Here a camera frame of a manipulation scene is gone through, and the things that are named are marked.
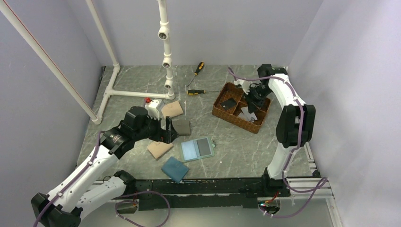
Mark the brown woven divided basket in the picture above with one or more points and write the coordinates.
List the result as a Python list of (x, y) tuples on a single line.
[(231, 115)]

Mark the black yellow screwdriver far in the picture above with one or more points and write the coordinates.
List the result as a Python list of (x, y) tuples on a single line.
[(197, 71)]

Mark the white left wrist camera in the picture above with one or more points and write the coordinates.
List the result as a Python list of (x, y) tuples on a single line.
[(154, 107)]

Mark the beige card holder near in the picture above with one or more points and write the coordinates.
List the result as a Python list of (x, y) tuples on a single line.
[(158, 149)]

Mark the blue card holder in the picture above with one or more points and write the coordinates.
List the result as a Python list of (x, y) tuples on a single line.
[(175, 169)]

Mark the black yellow screwdriver near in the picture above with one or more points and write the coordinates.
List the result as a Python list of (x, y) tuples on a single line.
[(193, 92)]

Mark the aluminium front rail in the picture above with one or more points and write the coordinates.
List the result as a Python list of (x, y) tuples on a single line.
[(304, 184)]

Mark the white VIP credit card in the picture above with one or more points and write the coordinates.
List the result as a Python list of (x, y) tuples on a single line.
[(244, 117)]

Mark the grey card holder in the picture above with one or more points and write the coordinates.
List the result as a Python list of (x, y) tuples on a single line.
[(182, 127)]

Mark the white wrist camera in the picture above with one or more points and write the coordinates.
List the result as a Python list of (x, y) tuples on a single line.
[(243, 84), (154, 107)]

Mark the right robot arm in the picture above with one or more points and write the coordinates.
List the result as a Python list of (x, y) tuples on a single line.
[(296, 122)]

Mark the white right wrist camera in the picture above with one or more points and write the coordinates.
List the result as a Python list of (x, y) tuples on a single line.
[(243, 84)]

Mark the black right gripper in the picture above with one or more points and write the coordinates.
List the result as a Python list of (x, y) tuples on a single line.
[(252, 104)]

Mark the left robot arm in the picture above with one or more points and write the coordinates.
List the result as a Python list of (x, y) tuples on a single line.
[(71, 201)]

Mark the beige card holder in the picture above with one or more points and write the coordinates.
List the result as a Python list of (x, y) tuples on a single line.
[(158, 149), (172, 109)]

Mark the dark grey credit card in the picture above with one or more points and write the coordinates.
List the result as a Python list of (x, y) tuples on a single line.
[(203, 147)]

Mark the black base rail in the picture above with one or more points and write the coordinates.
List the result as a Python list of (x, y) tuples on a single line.
[(245, 192)]

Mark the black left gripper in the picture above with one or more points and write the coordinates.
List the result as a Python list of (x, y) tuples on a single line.
[(169, 132)]

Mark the green card holder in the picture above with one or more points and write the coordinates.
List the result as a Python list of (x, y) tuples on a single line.
[(189, 150)]

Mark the black yellow screwdriver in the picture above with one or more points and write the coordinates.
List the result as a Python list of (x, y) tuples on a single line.
[(197, 71), (193, 92)]

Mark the beige card holder far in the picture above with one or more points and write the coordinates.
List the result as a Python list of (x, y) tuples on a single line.
[(172, 109)]

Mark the white PVC pipe frame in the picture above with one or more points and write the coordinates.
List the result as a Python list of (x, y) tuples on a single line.
[(47, 66)]

